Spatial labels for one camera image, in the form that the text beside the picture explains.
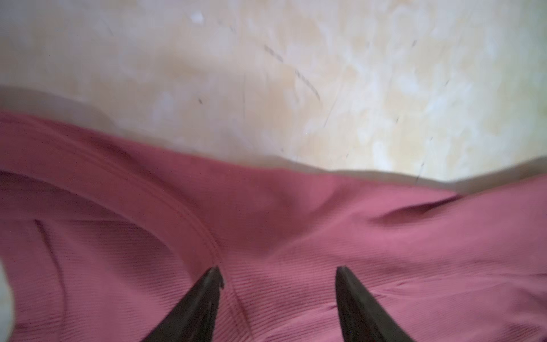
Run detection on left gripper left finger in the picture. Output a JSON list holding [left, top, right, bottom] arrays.
[[143, 266, 224, 342]]

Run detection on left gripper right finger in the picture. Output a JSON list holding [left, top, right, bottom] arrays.
[[335, 266, 413, 342]]

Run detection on maroon tank top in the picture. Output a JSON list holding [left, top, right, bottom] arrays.
[[1, 112, 546, 341]]

